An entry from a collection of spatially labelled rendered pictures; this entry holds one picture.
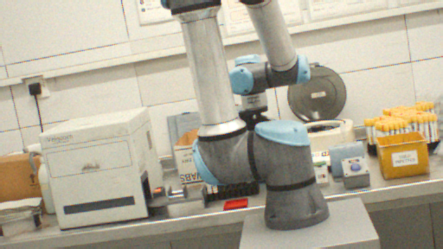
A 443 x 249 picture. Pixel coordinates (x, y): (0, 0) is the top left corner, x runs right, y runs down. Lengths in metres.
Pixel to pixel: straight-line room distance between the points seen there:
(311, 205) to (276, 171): 0.11
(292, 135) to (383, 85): 1.07
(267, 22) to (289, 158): 0.32
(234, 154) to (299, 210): 0.19
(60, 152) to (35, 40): 0.78
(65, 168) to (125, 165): 0.18
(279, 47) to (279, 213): 0.41
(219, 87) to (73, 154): 0.61
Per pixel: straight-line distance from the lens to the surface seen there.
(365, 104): 2.35
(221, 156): 1.36
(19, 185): 2.28
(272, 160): 1.34
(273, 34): 1.46
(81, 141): 1.79
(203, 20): 1.34
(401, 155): 1.77
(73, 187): 1.84
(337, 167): 1.83
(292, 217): 1.36
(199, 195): 1.78
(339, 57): 2.32
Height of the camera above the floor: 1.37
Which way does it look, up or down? 9 degrees down
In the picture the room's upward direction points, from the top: 10 degrees counter-clockwise
